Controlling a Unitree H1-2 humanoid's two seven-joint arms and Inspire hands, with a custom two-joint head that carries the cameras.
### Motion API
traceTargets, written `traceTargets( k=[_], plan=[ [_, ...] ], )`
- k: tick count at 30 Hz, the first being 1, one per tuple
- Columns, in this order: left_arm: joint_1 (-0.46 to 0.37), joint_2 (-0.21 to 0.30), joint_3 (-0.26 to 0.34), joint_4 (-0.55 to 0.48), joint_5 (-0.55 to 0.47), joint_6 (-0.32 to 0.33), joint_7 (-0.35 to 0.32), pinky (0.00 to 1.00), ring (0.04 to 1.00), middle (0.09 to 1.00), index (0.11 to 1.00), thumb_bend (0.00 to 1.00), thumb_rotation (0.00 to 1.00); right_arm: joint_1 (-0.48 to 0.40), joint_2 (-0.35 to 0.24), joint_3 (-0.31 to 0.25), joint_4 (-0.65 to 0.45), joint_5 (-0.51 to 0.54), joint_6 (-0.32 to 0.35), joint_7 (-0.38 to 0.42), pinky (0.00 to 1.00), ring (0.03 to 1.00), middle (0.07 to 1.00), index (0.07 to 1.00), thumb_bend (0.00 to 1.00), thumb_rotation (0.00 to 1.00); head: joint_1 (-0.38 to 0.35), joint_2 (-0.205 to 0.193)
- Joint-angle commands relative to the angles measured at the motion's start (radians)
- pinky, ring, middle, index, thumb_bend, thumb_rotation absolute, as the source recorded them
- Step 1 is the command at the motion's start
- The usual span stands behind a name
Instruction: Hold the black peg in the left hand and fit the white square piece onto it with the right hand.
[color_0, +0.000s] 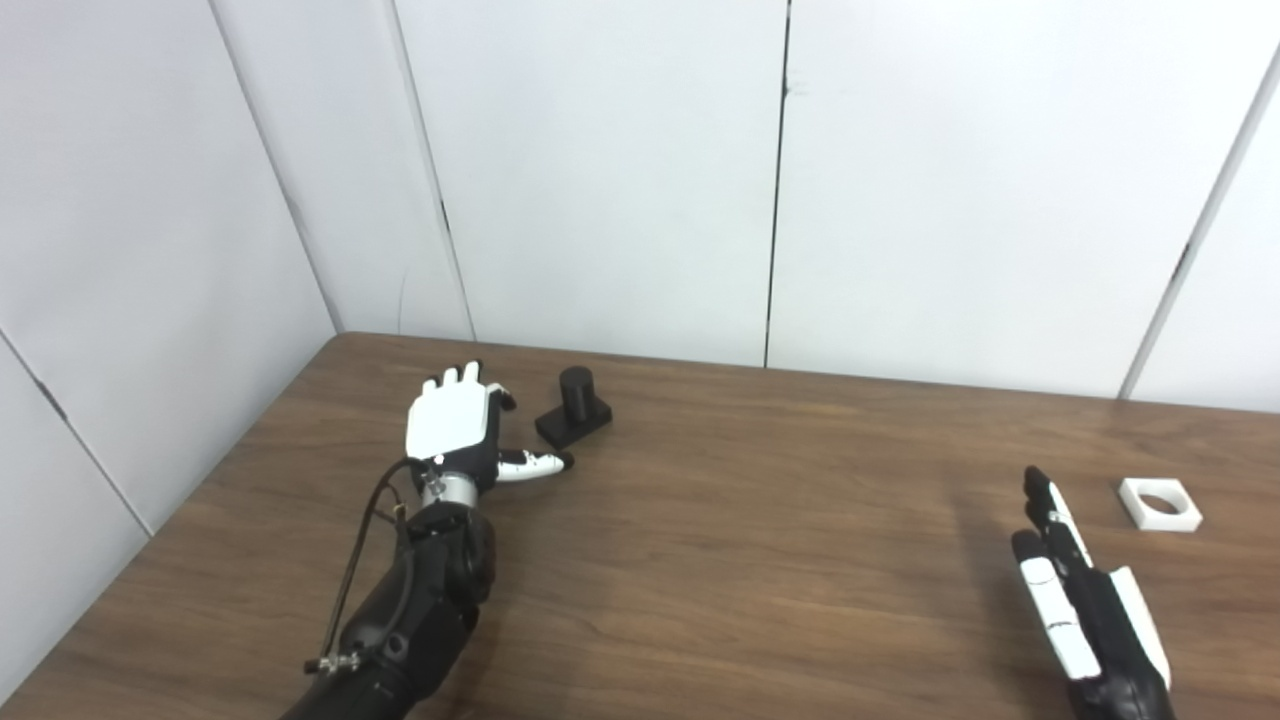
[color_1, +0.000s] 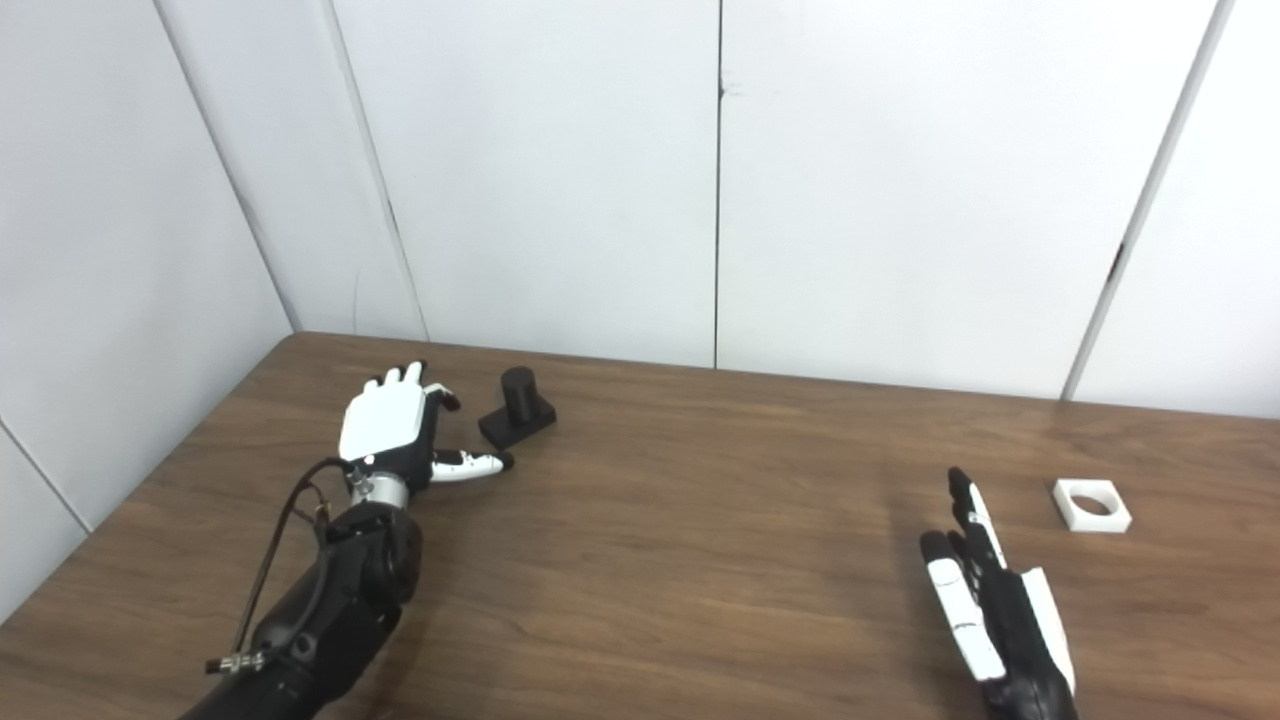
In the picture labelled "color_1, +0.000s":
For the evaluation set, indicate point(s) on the white square piece with hole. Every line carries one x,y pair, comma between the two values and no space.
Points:
1068,515

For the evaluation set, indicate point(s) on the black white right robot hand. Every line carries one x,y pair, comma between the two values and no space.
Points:
1015,630

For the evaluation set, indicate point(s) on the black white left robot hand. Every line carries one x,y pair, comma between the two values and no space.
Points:
380,425

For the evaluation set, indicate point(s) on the black peg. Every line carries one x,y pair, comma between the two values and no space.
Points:
518,395

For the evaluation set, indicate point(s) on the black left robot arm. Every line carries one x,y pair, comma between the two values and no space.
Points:
340,600

